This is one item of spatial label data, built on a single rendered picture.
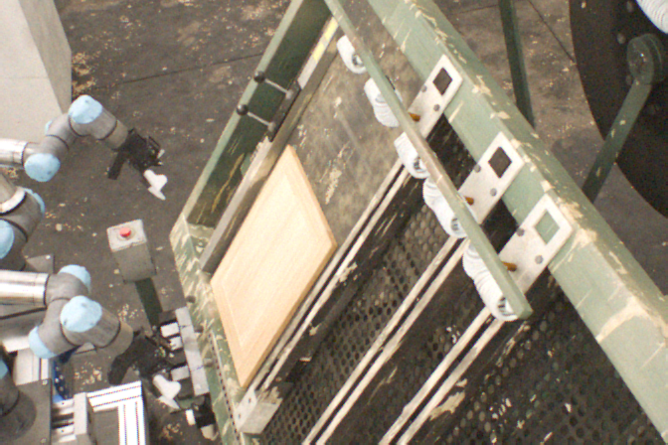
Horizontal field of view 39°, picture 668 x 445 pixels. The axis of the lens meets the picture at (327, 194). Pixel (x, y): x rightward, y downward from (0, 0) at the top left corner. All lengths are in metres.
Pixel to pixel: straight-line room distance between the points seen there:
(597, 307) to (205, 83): 4.06
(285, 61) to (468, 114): 1.09
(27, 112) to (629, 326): 3.99
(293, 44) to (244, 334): 0.89
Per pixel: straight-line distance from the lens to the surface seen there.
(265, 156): 2.80
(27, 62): 4.93
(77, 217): 4.79
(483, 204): 1.83
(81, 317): 2.02
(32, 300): 2.21
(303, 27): 2.87
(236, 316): 2.83
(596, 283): 1.61
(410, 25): 2.20
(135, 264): 3.24
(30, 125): 5.15
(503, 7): 3.13
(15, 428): 2.64
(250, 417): 2.59
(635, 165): 2.38
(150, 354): 2.14
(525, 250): 1.72
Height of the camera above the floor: 3.08
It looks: 43 degrees down
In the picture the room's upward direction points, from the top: 8 degrees counter-clockwise
